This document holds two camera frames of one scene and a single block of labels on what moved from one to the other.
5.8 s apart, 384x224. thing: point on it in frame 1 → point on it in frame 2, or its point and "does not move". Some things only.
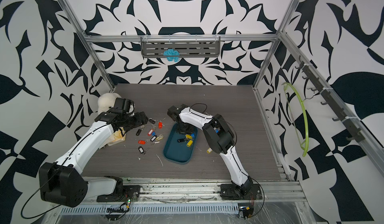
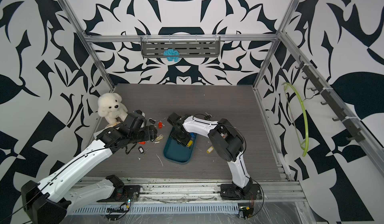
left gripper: (141, 120) → (151, 132)
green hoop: (305, 117) does not move
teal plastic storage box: (179, 148) does not move
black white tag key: (141, 149) does not move
